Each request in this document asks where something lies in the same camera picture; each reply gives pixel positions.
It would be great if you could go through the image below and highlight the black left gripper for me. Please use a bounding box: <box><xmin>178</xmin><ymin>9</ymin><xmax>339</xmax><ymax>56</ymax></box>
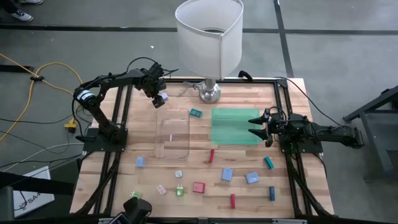
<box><xmin>141</xmin><ymin>63</ymin><xmax>180</xmax><ymax>109</ymax></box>

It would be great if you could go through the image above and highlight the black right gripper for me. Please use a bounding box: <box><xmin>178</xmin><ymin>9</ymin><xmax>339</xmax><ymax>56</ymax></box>
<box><xmin>248</xmin><ymin>108</ymin><xmax>289</xmax><ymax>147</ymax></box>

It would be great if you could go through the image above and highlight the teal translucent plastic bin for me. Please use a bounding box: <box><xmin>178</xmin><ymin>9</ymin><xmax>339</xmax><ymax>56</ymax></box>
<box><xmin>211</xmin><ymin>107</ymin><xmax>263</xmax><ymax>146</ymax></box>

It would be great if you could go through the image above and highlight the clear plastic bin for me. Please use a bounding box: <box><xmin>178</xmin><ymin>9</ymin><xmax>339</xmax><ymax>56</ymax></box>
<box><xmin>153</xmin><ymin>108</ymin><xmax>191</xmax><ymax>160</ymax></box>

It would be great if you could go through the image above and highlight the white shade silver table lamp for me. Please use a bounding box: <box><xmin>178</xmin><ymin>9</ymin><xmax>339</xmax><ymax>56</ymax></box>
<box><xmin>174</xmin><ymin>0</ymin><xmax>244</xmax><ymax>105</ymax></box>

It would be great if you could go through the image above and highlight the light grey chair armrest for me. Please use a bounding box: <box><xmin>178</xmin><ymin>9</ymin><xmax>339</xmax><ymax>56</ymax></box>
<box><xmin>272</xmin><ymin>218</ymin><xmax>307</xmax><ymax>224</ymax></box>
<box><xmin>98</xmin><ymin>217</ymin><xmax>125</xmax><ymax>224</ymax></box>

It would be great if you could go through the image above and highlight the yellow power plug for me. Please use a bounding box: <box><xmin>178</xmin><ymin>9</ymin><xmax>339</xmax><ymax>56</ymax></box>
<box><xmin>64</xmin><ymin>118</ymin><xmax>78</xmax><ymax>134</ymax></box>

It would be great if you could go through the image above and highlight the black metal stand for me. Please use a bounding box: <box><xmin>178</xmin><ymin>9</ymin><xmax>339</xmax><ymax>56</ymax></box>
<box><xmin>343</xmin><ymin>84</ymin><xmax>398</xmax><ymax>183</ymax></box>

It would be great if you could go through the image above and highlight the black metal beam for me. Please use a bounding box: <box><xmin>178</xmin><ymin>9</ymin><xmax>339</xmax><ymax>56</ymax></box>
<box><xmin>0</xmin><ymin>170</ymin><xmax>76</xmax><ymax>196</ymax></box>

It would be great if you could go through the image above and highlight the white printed cardboard box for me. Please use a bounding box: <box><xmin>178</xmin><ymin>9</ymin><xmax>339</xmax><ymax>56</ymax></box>
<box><xmin>12</xmin><ymin>166</ymin><xmax>56</xmax><ymax>218</ymax></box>

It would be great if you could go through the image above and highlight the person's leg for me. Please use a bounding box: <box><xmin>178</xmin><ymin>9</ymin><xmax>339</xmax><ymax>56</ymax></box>
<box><xmin>0</xmin><ymin>0</ymin><xmax>20</xmax><ymax>15</ymax></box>

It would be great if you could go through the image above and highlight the clear lamp cord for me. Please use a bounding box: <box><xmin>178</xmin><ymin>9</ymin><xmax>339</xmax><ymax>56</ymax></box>
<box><xmin>178</xmin><ymin>80</ymin><xmax>201</xmax><ymax>96</ymax></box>

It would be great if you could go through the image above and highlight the black aluminium table frame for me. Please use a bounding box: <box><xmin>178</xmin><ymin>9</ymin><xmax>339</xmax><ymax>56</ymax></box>
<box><xmin>70</xmin><ymin>77</ymin><xmax>336</xmax><ymax>224</ymax></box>

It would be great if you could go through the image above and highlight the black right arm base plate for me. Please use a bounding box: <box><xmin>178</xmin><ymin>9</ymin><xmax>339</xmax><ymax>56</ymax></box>
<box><xmin>279</xmin><ymin>119</ymin><xmax>324</xmax><ymax>154</ymax></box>

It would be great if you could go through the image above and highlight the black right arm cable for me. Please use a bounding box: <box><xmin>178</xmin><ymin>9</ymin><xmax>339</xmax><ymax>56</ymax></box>
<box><xmin>273</xmin><ymin>76</ymin><xmax>343</xmax><ymax>128</ymax></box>

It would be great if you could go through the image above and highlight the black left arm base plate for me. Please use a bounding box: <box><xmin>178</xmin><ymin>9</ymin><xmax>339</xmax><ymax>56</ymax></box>
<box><xmin>83</xmin><ymin>127</ymin><xmax>129</xmax><ymax>153</ymax></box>

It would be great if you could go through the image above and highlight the black floor cable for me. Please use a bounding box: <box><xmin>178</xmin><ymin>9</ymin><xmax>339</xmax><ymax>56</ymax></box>
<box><xmin>0</xmin><ymin>154</ymin><xmax>83</xmax><ymax>169</ymax></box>
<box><xmin>0</xmin><ymin>117</ymin><xmax>75</xmax><ymax>124</ymax></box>
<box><xmin>0</xmin><ymin>129</ymin><xmax>71</xmax><ymax>154</ymax></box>

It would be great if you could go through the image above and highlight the yellow extension cable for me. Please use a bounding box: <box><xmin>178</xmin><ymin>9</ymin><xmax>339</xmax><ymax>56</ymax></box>
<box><xmin>0</xmin><ymin>52</ymin><xmax>86</xmax><ymax>144</ymax></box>

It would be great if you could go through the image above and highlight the white floor cable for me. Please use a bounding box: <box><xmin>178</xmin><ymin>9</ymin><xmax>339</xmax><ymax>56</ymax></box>
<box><xmin>2</xmin><ymin>142</ymin><xmax>85</xmax><ymax>172</ymax></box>

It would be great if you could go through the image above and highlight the grey post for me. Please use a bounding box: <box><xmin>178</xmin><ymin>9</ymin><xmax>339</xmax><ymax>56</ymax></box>
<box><xmin>0</xmin><ymin>185</ymin><xmax>16</xmax><ymax>224</ymax></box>

